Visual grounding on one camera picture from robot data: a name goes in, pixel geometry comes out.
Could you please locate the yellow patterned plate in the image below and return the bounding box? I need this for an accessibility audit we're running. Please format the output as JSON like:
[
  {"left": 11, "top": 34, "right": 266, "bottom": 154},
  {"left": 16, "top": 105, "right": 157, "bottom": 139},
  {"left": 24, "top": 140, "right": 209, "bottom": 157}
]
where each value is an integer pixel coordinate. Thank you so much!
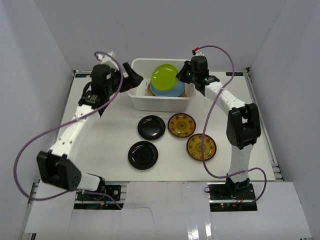
[
  {"left": 186, "top": 133, "right": 217, "bottom": 161},
  {"left": 167, "top": 113, "right": 197, "bottom": 138}
]

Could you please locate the light blue plate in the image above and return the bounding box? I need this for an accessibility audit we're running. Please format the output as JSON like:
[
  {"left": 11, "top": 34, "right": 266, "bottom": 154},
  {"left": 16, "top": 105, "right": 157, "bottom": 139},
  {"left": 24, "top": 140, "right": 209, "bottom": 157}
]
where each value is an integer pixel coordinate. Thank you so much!
[{"left": 150, "top": 81, "right": 185, "bottom": 97}]

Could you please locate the white plastic bin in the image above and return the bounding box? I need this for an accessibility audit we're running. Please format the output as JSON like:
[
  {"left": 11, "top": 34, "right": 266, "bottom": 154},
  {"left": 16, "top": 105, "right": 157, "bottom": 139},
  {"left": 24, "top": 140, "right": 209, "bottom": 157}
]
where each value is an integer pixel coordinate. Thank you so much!
[{"left": 127, "top": 58, "right": 196, "bottom": 113}]

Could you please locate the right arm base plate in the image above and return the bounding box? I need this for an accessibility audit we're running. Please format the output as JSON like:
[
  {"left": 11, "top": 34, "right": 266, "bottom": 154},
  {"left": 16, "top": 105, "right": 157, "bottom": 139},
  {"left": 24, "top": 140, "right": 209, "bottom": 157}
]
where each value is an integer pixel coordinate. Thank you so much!
[{"left": 204, "top": 183, "right": 258, "bottom": 213}]

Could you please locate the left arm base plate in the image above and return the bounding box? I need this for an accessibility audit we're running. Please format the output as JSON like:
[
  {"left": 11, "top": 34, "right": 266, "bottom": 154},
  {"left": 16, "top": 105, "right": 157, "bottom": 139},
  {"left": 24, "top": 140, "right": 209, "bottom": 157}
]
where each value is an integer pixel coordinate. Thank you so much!
[{"left": 76, "top": 184, "right": 122, "bottom": 202}]

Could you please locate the round woven bamboo plate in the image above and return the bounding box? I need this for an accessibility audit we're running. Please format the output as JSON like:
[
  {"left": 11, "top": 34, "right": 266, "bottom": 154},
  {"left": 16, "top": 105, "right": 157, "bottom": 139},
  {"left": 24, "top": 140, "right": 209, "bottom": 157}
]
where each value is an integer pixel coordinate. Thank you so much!
[{"left": 146, "top": 85, "right": 155, "bottom": 97}]

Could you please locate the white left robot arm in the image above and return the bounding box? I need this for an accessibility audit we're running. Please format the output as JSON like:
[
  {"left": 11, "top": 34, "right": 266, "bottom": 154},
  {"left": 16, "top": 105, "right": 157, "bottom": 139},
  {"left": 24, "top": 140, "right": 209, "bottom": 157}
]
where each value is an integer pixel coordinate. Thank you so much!
[{"left": 36, "top": 62, "right": 143, "bottom": 200}]

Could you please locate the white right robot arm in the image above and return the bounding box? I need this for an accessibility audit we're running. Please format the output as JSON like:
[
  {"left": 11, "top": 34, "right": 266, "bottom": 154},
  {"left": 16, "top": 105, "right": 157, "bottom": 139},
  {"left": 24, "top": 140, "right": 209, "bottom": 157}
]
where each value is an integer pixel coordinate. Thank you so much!
[{"left": 176, "top": 55, "right": 261, "bottom": 200}]

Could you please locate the green plate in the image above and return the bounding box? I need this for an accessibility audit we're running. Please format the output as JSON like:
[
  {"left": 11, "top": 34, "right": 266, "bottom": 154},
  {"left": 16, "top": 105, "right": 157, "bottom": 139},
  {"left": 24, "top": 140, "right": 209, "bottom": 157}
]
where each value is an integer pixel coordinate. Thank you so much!
[{"left": 151, "top": 63, "right": 178, "bottom": 91}]

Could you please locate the white paper sheet front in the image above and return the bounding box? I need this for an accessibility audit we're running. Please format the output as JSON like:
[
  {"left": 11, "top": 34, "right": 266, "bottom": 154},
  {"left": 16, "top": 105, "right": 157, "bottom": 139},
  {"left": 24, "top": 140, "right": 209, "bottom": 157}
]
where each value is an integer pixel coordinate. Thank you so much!
[{"left": 25, "top": 182, "right": 312, "bottom": 240}]

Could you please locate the black plate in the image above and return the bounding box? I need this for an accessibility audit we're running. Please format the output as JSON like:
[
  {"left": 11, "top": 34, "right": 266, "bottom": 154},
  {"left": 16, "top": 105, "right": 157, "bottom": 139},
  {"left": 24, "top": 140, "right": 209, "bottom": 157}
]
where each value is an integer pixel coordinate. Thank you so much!
[
  {"left": 127, "top": 141, "right": 159, "bottom": 171},
  {"left": 137, "top": 115, "right": 166, "bottom": 141}
]

